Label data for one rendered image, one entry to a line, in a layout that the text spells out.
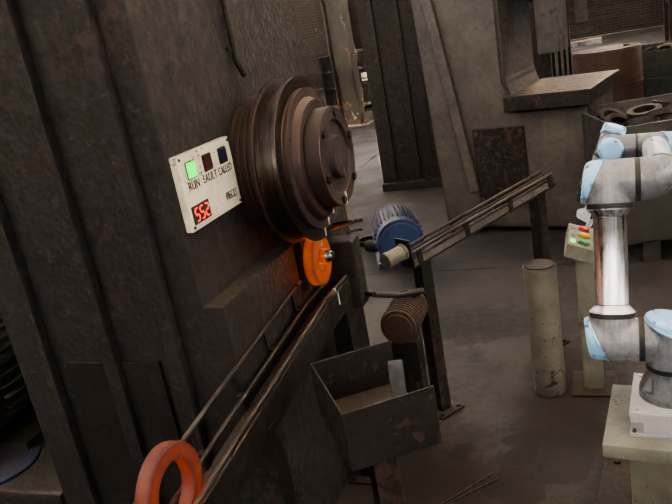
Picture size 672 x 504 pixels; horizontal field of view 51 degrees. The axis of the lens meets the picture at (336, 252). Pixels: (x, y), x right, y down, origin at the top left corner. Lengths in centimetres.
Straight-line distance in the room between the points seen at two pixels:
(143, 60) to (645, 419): 153
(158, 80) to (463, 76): 318
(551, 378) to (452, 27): 255
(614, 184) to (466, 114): 279
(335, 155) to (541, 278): 101
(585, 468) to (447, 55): 294
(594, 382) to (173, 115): 186
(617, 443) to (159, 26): 155
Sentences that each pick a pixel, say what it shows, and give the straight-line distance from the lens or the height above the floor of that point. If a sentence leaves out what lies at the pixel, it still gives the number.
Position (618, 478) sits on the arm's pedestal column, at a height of 2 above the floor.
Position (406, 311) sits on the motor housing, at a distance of 236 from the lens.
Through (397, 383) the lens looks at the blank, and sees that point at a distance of 149.
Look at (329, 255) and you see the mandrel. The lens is 206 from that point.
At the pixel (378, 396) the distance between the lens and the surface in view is 171.
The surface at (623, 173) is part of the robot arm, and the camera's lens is 196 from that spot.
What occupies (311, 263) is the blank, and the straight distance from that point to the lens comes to 202.
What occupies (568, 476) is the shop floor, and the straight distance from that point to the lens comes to 243.
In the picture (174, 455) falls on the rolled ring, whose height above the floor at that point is 74.
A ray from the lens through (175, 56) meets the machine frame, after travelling 175.
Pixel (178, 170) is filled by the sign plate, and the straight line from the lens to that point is 165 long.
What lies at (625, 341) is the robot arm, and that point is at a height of 56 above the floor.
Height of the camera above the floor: 145
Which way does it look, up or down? 17 degrees down
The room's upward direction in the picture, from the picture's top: 10 degrees counter-clockwise
